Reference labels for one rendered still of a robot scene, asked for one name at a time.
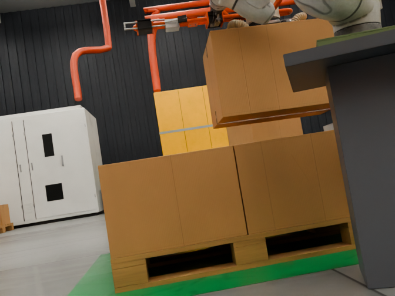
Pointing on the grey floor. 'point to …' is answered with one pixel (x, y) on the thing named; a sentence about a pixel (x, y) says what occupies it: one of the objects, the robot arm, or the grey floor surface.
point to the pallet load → (5, 219)
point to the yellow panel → (187, 121)
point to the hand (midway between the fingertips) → (213, 19)
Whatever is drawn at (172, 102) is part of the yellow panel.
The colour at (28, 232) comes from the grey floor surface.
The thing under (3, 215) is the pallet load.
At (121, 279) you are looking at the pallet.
